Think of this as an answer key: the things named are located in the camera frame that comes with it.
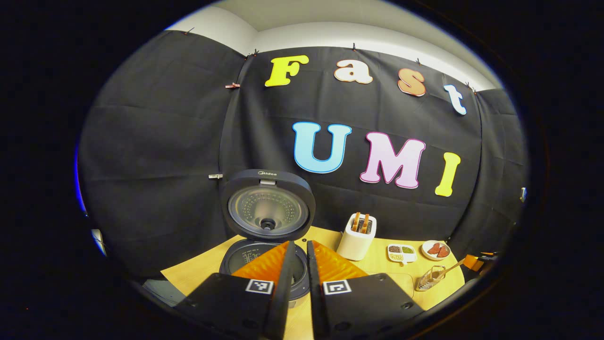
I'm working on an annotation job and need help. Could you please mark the metal wire chopstick holder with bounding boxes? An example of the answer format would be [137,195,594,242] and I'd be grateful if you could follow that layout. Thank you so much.
[416,265,446,291]

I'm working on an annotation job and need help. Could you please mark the white round plate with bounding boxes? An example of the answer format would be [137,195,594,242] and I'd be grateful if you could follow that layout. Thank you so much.
[421,240,452,261]

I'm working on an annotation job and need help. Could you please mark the black rice cooker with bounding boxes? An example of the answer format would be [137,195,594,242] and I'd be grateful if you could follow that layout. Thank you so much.
[219,169,316,308]

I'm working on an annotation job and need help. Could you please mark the white toaster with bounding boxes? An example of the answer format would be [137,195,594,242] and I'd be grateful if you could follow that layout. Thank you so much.
[336,213,378,261]

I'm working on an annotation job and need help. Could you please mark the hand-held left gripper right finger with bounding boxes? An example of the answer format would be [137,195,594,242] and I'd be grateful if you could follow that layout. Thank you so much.
[307,240,425,340]

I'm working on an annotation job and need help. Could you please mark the white divided dish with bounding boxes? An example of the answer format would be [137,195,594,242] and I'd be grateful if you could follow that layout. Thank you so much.
[387,243,418,264]

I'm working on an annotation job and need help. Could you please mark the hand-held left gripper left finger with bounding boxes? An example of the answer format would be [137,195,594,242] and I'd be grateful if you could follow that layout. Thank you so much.
[175,240,297,340]

